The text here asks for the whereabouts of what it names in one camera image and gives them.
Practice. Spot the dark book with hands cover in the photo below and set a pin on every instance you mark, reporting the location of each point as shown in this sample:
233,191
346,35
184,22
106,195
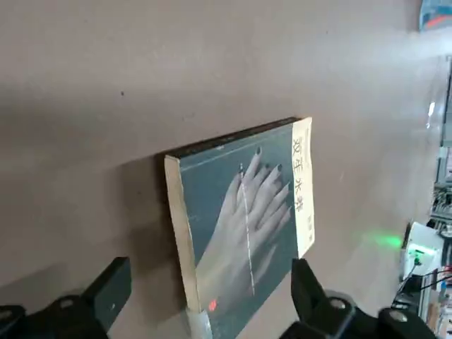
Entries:
229,212

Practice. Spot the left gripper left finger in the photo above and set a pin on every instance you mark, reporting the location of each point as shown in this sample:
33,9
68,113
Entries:
106,296

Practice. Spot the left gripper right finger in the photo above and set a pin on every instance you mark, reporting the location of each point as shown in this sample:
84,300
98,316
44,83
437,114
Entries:
310,303

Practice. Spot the white and blue book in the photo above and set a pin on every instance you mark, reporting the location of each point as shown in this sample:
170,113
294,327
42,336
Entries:
438,16

